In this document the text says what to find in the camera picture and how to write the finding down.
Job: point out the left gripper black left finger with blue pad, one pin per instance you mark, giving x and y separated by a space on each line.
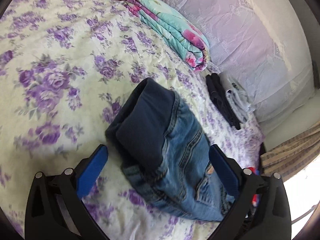
55 209

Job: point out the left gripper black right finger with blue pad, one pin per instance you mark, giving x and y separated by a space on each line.
271 220

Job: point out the blue denim children's jeans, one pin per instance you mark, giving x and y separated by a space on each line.
165 154

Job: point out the red blue garment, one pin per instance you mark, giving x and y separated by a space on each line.
251 186

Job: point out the beige brown checkered curtain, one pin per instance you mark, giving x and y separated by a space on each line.
293 155

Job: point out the folded grey garment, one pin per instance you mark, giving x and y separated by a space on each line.
237 97

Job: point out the folded black garment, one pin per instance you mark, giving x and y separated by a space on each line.
218 98

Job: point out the purple floral bed sheet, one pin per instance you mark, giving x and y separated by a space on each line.
67 67

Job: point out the folded turquoise pink floral blanket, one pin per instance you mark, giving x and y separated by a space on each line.
178 33

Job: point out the lavender lace bed curtain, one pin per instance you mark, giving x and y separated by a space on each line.
263 45

